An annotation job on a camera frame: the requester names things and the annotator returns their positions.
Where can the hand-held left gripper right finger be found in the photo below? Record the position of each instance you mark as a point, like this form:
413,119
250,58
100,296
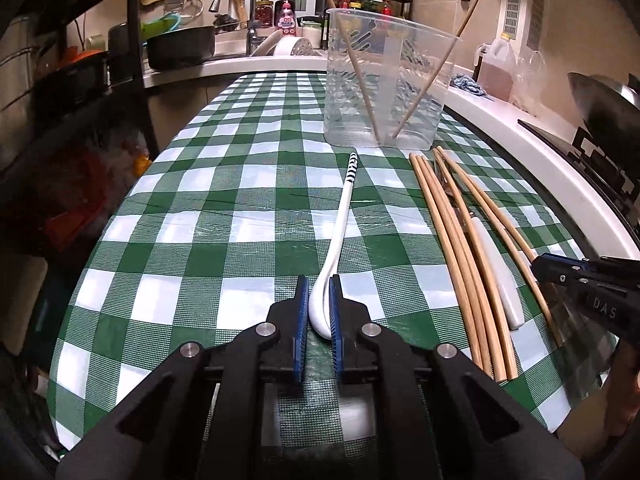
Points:
336,340

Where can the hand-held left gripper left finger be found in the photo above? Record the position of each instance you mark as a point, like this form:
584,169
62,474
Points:
301,330

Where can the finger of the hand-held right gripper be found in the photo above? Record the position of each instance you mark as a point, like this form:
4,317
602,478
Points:
615,267
555,270

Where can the wooden chopstick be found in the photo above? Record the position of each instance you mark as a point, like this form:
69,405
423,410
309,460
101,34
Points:
500,232
469,260
448,260
440,67
487,280
350,57
459,260
496,210

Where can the clear plastic container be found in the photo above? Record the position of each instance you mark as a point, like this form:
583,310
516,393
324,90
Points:
390,110

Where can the person's right hand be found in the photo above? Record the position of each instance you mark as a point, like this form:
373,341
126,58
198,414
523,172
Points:
625,390

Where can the black gas stove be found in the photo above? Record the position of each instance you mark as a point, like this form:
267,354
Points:
590,160

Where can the green checkered tablecloth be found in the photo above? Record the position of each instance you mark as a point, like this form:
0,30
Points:
200,210

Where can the black wok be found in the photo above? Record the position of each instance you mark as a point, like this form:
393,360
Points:
600,105

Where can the clear plastic bag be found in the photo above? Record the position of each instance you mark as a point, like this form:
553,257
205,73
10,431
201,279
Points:
530,80

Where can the blue cloth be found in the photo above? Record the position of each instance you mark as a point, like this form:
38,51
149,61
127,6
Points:
467,85

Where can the cooking oil jug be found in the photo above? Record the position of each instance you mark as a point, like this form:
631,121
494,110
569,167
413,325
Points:
495,70

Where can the white round strainer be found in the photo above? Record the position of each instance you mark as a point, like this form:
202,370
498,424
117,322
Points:
295,46

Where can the black metal shelf rack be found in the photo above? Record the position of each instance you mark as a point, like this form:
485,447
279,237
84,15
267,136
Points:
135,60

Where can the pink soap bottle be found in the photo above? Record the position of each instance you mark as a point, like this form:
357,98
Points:
286,12

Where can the green plastic basin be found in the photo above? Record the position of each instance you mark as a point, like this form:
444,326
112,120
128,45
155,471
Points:
160,25

